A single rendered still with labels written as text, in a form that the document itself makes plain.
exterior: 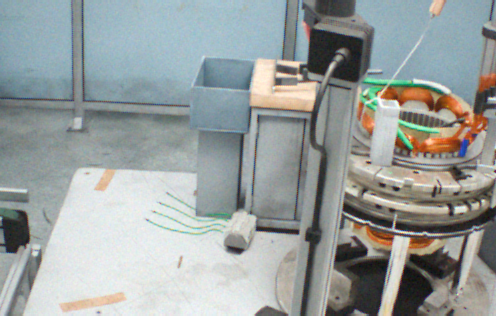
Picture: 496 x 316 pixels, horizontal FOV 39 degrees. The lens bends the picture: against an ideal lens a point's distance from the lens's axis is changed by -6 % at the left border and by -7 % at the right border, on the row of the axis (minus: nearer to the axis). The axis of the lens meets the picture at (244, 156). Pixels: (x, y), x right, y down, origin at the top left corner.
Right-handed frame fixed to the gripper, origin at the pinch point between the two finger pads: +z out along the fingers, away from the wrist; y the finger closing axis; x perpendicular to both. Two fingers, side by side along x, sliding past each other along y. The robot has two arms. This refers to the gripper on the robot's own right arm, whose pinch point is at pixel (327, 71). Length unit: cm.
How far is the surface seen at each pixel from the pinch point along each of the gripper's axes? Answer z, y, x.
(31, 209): 124, -162, -53
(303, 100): 14.2, -20.8, 4.6
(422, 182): 10.1, 15.3, 10.1
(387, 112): 2.0, 9.7, 5.6
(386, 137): 5.8, 9.9, 6.1
